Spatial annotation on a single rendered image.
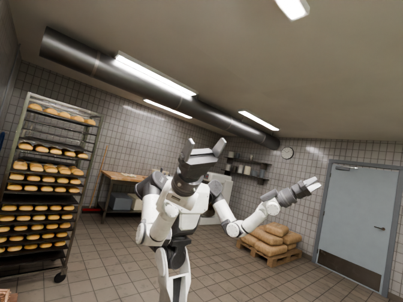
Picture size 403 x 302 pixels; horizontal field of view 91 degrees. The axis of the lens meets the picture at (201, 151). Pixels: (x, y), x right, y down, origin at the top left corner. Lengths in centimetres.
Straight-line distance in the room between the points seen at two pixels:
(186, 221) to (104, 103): 406
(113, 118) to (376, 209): 545
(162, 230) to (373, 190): 434
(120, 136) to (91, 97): 100
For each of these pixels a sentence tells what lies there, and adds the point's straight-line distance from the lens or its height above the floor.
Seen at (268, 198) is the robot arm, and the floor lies 138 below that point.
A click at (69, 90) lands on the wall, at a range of 480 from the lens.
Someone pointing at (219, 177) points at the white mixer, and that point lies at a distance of 528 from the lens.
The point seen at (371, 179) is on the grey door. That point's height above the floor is 186.
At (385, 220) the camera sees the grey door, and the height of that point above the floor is 120.
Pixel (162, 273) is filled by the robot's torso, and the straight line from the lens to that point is 122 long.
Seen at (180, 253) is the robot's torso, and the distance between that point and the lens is 123.
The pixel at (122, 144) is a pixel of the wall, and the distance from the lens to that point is 496.
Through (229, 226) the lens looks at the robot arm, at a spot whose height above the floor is 117.
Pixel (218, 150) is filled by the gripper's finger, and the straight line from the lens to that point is 57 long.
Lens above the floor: 148
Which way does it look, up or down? 4 degrees up
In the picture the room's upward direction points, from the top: 12 degrees clockwise
